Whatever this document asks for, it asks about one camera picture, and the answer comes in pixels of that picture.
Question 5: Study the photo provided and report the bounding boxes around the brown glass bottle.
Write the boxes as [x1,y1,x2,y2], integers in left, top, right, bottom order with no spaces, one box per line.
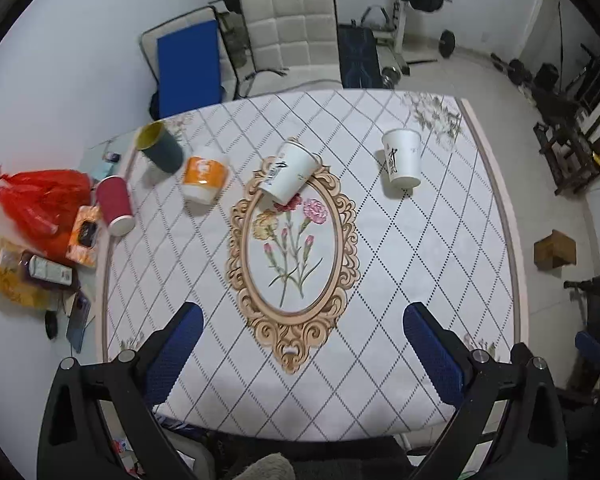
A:
[20,250,80,290]

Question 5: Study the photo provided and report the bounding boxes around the smartphone on table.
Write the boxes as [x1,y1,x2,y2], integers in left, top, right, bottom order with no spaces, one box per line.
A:
[66,292,91,353]

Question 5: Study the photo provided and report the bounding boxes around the black round lid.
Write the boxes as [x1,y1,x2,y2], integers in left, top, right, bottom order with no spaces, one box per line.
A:
[44,310,58,340]

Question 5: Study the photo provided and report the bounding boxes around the floral diamond pattern tablecloth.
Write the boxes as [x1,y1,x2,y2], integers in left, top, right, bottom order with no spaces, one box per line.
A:
[94,90,529,441]

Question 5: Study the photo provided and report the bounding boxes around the dark green yellow-lined cup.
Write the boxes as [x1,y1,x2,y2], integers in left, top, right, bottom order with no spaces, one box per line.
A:
[135,122,184,174]

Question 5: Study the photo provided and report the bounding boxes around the brown wooden chair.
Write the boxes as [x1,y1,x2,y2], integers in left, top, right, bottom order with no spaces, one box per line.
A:
[531,89,600,196]

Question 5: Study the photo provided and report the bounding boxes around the white weight bench rack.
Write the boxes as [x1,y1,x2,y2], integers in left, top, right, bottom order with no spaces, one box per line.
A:
[350,0,412,88]

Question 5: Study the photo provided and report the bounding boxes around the black dumbbell on floor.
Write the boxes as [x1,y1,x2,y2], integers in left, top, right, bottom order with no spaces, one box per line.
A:
[490,53,532,87]

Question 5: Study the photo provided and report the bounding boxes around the black blue weight bench pad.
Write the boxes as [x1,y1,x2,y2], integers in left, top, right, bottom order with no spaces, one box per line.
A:
[338,25,382,89]

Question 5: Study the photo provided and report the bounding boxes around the small wooden stool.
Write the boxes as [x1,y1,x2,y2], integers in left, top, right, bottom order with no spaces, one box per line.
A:
[533,230,577,271]

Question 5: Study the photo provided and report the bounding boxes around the white paper cup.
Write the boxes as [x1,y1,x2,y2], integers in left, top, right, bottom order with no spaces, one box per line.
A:
[381,129,422,190]
[259,138,322,205]

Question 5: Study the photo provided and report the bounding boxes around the orange white cup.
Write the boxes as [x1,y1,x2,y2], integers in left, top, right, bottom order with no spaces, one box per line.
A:
[182,146,228,205]

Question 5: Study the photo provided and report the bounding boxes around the red paper cup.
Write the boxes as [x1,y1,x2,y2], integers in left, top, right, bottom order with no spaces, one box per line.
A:
[95,176,135,237]

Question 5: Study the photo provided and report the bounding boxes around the blue phone near wall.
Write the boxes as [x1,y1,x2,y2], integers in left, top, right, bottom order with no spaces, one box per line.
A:
[91,152,121,182]

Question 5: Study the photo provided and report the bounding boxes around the white padded chair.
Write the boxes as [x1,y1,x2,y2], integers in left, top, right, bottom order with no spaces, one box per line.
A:
[240,0,342,98]

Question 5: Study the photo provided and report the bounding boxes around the white chair with blue cushion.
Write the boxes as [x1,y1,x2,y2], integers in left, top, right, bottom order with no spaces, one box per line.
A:
[140,6,238,119]

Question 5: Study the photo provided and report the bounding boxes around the orange small box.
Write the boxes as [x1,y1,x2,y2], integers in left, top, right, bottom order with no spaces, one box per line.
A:
[66,206,100,268]

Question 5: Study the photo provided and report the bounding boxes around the yellow snack bag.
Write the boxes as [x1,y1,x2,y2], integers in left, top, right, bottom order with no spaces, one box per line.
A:
[0,237,50,310]

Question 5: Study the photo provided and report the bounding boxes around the red plastic bag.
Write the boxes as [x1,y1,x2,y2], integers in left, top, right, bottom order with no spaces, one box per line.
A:
[0,169,92,261]

